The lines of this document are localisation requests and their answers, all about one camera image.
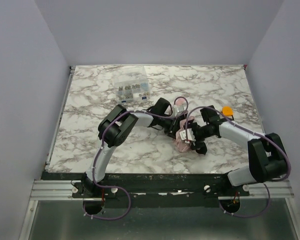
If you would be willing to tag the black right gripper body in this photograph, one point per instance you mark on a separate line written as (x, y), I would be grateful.
(195, 136)

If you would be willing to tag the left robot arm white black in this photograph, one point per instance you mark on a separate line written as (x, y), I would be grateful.
(118, 124)

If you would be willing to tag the yellow tape measure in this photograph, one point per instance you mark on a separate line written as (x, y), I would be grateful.
(227, 111)

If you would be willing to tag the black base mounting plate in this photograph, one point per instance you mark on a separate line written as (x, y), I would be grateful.
(145, 190)

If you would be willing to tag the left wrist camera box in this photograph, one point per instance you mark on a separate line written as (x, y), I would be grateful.
(178, 110)

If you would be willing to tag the pink folding umbrella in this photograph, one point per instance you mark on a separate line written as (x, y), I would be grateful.
(180, 145)

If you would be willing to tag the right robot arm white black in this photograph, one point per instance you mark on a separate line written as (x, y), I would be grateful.
(267, 158)

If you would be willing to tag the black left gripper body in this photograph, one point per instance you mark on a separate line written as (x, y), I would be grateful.
(172, 129)

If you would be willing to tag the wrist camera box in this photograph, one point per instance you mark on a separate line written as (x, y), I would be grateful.
(178, 110)
(187, 135)

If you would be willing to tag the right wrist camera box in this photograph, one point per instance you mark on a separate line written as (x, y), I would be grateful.
(187, 135)

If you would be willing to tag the clear plastic organizer box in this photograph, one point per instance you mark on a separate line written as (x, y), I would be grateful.
(131, 85)

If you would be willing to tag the aluminium frame rail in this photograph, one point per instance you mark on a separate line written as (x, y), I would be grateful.
(43, 190)

